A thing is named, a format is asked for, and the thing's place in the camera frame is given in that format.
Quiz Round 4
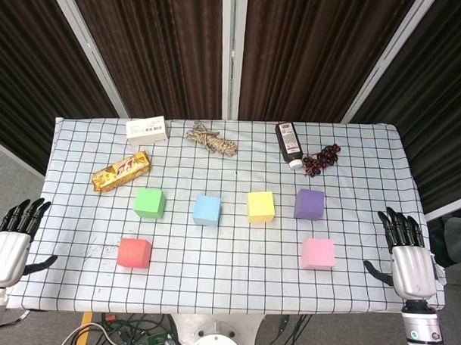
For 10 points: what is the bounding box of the white partition base rail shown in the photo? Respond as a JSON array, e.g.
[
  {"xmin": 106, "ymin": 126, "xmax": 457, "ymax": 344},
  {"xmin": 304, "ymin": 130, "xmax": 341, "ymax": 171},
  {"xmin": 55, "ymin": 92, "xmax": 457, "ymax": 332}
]
[{"xmin": 423, "ymin": 204, "xmax": 461, "ymax": 224}]

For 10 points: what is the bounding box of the green circuit board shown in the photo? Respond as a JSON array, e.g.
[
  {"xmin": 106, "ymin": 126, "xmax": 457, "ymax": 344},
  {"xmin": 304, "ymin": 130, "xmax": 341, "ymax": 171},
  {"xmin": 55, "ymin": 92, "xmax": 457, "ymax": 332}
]
[{"xmin": 146, "ymin": 331, "xmax": 170, "ymax": 345}]

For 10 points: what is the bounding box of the black cable bunch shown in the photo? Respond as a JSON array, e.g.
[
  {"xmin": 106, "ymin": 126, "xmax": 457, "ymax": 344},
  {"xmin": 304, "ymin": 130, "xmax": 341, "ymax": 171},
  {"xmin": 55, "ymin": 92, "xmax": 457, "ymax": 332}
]
[{"xmin": 273, "ymin": 313, "xmax": 313, "ymax": 345}]

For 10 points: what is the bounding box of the white cable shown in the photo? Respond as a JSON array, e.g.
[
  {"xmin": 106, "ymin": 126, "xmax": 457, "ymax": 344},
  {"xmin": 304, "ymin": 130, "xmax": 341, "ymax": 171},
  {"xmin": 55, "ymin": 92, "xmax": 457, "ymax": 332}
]
[{"xmin": 63, "ymin": 321, "xmax": 116, "ymax": 345}]

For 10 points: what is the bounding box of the green foam cube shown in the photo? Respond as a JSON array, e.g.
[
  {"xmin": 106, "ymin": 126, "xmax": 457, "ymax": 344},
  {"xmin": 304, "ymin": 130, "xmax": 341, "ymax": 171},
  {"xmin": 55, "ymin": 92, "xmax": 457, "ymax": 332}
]
[{"xmin": 132, "ymin": 188, "xmax": 167, "ymax": 220}]

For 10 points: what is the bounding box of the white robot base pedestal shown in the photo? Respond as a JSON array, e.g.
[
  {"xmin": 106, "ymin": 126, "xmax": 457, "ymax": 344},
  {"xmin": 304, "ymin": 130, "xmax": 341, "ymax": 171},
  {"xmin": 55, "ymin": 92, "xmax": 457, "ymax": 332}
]
[{"xmin": 170, "ymin": 309, "xmax": 266, "ymax": 345}]

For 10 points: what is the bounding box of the golden snack package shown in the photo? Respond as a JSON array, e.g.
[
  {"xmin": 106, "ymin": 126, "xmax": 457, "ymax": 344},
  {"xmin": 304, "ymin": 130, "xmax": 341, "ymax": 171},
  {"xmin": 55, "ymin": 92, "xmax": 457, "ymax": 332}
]
[{"xmin": 90, "ymin": 148, "xmax": 153, "ymax": 195}]

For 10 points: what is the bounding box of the white cardboard box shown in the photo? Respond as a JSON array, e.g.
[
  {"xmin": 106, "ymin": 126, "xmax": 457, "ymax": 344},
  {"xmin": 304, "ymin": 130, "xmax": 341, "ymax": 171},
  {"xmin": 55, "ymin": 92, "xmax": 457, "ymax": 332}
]
[{"xmin": 125, "ymin": 114, "xmax": 170, "ymax": 148}]

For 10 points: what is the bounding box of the red foam cube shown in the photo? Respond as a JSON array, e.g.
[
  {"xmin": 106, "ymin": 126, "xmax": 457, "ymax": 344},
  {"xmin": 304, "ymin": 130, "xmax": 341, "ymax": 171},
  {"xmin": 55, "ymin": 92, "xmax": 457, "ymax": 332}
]
[{"xmin": 116, "ymin": 237, "xmax": 153, "ymax": 269}]

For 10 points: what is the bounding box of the yellow foam cube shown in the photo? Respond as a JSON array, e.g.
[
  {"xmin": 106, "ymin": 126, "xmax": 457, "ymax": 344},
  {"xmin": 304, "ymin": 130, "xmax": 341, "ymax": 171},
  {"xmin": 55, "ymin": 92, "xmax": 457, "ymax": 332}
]
[{"xmin": 245, "ymin": 190, "xmax": 277, "ymax": 225}]

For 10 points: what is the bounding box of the dark red bead string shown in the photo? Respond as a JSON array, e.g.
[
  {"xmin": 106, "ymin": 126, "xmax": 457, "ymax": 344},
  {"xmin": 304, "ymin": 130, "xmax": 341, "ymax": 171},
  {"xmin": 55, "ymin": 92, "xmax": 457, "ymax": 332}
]
[{"xmin": 301, "ymin": 141, "xmax": 342, "ymax": 179}]

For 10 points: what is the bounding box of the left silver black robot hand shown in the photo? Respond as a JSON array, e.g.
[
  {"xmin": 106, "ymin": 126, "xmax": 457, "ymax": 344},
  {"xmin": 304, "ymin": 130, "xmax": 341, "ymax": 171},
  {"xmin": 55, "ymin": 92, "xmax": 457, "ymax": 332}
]
[{"xmin": 0, "ymin": 196, "xmax": 61, "ymax": 291}]

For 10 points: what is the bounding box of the white black checkered tablecloth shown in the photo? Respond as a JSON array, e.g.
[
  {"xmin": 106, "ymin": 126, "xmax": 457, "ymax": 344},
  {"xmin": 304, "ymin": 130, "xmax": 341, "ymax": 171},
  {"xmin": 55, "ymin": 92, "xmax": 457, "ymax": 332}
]
[{"xmin": 5, "ymin": 110, "xmax": 453, "ymax": 325}]

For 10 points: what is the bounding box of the dark brown bottle white cap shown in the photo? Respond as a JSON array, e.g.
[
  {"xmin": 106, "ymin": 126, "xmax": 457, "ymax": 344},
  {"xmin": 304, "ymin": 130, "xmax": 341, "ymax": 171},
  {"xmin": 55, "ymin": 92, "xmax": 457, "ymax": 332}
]
[{"xmin": 273, "ymin": 121, "xmax": 306, "ymax": 171}]

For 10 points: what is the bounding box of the yellow floor tape strip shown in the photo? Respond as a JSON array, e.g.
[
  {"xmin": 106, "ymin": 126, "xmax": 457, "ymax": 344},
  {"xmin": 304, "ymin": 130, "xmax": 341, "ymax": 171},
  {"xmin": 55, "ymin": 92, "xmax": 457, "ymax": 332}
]
[{"xmin": 75, "ymin": 311, "xmax": 94, "ymax": 345}]

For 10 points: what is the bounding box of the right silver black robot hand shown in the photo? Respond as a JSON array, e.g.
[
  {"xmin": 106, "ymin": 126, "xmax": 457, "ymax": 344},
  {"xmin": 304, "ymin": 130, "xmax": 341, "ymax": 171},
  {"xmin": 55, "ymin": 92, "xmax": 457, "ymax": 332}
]
[{"xmin": 362, "ymin": 206, "xmax": 441, "ymax": 302}]

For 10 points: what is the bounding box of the blue foam cube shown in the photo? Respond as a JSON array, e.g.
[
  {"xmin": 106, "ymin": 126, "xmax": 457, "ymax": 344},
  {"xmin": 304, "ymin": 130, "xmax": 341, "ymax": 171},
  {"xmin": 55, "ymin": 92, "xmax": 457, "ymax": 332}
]
[{"xmin": 192, "ymin": 194, "xmax": 222, "ymax": 228}]

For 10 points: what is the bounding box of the black cable tangle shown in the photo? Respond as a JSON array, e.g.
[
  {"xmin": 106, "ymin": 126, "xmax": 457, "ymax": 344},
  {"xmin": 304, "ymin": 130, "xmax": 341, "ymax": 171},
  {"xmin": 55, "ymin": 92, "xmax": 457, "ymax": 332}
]
[{"xmin": 61, "ymin": 309, "xmax": 183, "ymax": 345}]

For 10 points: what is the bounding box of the dark brown pleated curtain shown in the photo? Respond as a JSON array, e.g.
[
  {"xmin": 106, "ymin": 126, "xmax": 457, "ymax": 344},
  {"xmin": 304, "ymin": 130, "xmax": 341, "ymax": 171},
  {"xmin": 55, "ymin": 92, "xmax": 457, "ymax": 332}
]
[
  {"xmin": 0, "ymin": 0, "xmax": 123, "ymax": 179},
  {"xmin": 346, "ymin": 0, "xmax": 461, "ymax": 216},
  {"xmin": 64, "ymin": 0, "xmax": 226, "ymax": 122},
  {"xmin": 238, "ymin": 0, "xmax": 418, "ymax": 126}
]

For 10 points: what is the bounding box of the coiled beige rope bundle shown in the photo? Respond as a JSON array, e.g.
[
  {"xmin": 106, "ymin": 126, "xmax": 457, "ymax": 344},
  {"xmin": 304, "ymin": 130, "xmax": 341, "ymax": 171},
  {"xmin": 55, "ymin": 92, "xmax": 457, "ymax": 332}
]
[{"xmin": 184, "ymin": 120, "xmax": 240, "ymax": 157}]

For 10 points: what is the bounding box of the purple foam cube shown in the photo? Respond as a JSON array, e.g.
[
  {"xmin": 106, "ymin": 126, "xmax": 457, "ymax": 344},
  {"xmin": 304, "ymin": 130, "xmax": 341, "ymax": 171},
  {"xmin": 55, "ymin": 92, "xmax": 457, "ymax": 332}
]
[{"xmin": 293, "ymin": 188, "xmax": 326, "ymax": 222}]

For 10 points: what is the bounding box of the pink foam cube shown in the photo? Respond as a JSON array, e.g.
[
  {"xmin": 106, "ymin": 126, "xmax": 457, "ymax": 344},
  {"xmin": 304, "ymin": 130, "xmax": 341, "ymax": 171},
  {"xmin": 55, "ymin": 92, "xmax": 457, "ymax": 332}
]
[{"xmin": 301, "ymin": 237, "xmax": 338, "ymax": 272}]

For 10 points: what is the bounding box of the white partition frame post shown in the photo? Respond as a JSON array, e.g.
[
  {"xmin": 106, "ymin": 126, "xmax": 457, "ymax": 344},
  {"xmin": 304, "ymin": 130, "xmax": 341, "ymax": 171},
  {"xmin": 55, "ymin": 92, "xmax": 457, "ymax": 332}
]
[
  {"xmin": 341, "ymin": 0, "xmax": 437, "ymax": 127},
  {"xmin": 218, "ymin": 0, "xmax": 248, "ymax": 121},
  {"xmin": 42, "ymin": 0, "xmax": 134, "ymax": 119}
]

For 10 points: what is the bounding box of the black bulky object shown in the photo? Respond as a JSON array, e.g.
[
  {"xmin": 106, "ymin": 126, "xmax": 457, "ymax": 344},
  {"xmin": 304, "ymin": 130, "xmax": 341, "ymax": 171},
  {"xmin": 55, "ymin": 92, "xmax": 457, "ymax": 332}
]
[{"xmin": 425, "ymin": 216, "xmax": 461, "ymax": 269}]

